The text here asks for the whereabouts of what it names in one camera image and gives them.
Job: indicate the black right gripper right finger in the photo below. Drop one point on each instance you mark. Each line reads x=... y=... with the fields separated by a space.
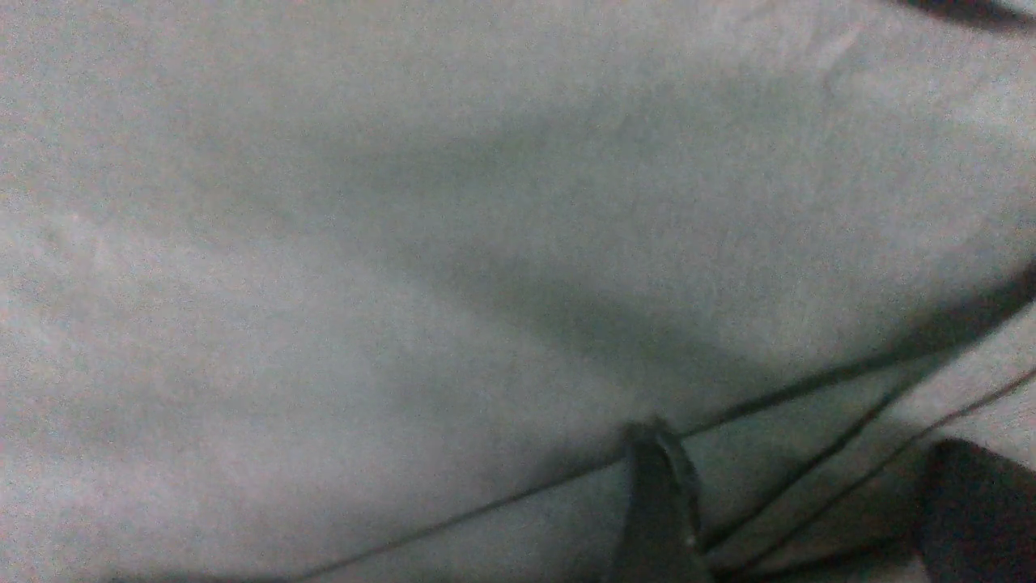
x=977 y=516

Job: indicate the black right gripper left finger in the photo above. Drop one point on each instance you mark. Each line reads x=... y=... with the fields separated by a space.
x=660 y=540

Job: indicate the dark gray long-sleeved shirt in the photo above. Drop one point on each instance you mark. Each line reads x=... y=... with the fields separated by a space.
x=371 y=291

